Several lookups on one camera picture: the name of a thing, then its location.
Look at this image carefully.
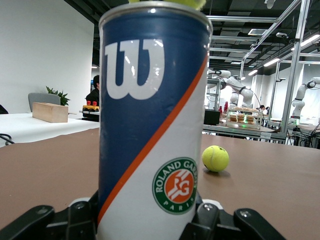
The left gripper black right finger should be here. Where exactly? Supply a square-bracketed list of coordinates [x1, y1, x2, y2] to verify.
[186, 191, 287, 240]

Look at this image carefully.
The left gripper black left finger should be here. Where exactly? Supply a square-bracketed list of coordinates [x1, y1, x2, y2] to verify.
[0, 189, 100, 240]

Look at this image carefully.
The yellow-green tennis ball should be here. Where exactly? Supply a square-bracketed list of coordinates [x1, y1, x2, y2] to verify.
[128, 0, 208, 11]
[201, 145, 230, 173]

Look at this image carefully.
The blue white tennis ball can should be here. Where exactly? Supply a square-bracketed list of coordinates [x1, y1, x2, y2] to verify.
[96, 1, 214, 240]

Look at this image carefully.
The white table cloth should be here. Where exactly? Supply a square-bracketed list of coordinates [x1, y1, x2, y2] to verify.
[0, 112, 101, 148]

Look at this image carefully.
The aluminium lab table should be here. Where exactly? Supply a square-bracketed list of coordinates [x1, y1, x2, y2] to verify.
[202, 123, 287, 145]

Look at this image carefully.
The black box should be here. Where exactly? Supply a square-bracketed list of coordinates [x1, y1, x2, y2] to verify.
[203, 109, 221, 126]

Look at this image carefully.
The clear bread display stand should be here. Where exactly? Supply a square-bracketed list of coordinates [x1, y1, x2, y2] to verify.
[225, 105, 264, 130]

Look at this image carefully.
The light wooden block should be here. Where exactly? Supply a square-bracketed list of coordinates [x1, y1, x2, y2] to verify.
[32, 101, 69, 124]

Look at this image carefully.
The yellow toy with red caps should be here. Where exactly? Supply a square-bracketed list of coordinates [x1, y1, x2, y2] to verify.
[82, 100, 100, 113]

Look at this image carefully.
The red cups stack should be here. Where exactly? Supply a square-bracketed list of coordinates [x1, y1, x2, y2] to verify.
[218, 101, 230, 118]

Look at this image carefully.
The green potted plant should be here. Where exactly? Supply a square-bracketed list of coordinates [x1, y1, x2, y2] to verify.
[45, 85, 71, 107]

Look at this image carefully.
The grey office chair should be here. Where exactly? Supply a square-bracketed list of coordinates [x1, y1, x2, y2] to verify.
[27, 92, 62, 113]

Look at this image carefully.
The person in black clothes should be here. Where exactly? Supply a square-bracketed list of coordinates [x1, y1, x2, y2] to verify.
[85, 74, 101, 122]

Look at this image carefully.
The ceiling strip light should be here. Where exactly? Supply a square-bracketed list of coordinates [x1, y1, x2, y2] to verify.
[263, 57, 281, 67]
[291, 33, 320, 52]

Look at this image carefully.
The thin black cable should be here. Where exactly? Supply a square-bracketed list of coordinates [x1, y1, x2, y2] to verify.
[0, 133, 16, 146]

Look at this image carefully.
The aluminium frame post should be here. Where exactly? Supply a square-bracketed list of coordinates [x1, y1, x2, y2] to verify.
[279, 0, 312, 141]

